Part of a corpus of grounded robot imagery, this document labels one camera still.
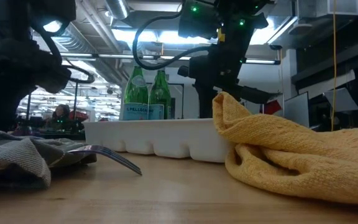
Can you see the grey checked cloth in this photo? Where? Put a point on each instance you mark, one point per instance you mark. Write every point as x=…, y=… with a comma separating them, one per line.
x=17, y=155

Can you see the person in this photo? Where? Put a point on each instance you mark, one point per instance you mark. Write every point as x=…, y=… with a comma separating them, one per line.
x=61, y=113

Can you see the grey flat panel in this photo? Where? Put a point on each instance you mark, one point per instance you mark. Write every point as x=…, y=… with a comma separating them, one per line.
x=342, y=99
x=297, y=109

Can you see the white plastic cutlery tray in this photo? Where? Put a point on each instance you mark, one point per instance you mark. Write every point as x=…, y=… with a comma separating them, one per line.
x=154, y=137

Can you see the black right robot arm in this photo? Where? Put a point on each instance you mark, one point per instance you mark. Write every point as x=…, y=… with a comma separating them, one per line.
x=235, y=31

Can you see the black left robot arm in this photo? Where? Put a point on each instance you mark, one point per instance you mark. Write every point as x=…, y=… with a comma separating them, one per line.
x=11, y=18

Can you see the yellow cloth towel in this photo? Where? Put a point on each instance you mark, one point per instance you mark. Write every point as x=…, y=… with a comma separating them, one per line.
x=291, y=155

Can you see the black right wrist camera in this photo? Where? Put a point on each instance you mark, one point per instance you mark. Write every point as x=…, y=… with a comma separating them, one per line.
x=197, y=21

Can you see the iridescent blue fork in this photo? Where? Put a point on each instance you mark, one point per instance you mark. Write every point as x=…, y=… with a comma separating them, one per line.
x=104, y=151

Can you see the green glass water bottle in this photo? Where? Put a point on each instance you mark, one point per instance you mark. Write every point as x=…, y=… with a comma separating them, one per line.
x=160, y=96
x=135, y=93

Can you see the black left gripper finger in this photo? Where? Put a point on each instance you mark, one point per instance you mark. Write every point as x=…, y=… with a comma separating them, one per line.
x=2, y=112

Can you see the red object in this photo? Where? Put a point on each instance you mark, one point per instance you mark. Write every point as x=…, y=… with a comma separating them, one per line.
x=272, y=108

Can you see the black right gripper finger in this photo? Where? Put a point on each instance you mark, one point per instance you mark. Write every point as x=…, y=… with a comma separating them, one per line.
x=207, y=102

